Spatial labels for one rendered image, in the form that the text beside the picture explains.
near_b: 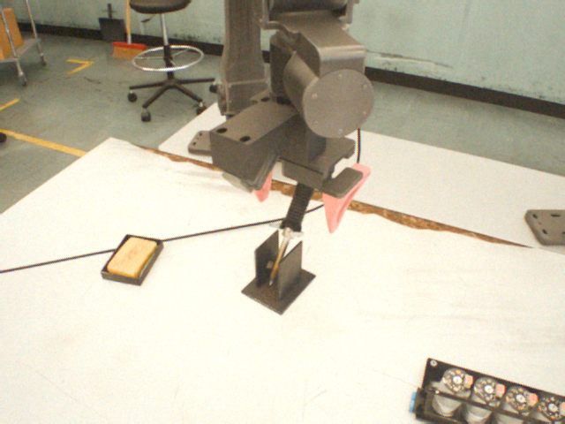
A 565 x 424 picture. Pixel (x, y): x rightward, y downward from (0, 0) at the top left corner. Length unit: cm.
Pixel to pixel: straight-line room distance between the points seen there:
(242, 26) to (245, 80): 9
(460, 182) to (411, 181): 8
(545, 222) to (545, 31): 231
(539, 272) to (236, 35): 53
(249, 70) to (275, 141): 32
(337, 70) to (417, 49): 272
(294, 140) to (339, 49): 12
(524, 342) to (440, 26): 257
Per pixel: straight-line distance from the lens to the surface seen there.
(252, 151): 37
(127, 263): 60
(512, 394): 45
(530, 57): 302
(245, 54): 69
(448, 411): 46
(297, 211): 51
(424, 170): 80
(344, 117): 35
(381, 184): 74
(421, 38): 303
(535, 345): 58
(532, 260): 68
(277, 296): 54
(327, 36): 36
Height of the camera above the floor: 116
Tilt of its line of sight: 38 degrees down
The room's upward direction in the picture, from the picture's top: straight up
